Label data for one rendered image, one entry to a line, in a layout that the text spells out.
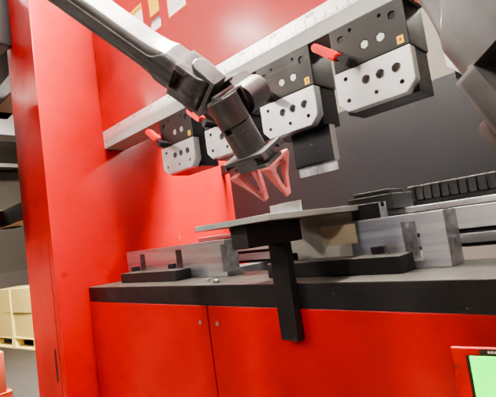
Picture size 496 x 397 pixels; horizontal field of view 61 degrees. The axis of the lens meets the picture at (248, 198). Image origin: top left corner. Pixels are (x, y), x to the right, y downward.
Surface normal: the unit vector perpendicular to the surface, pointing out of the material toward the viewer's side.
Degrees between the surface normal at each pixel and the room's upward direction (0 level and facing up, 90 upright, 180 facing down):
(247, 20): 90
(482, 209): 90
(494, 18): 89
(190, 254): 90
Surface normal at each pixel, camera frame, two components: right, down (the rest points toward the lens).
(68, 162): 0.70, -0.16
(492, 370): -0.55, 0.00
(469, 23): -0.89, 0.07
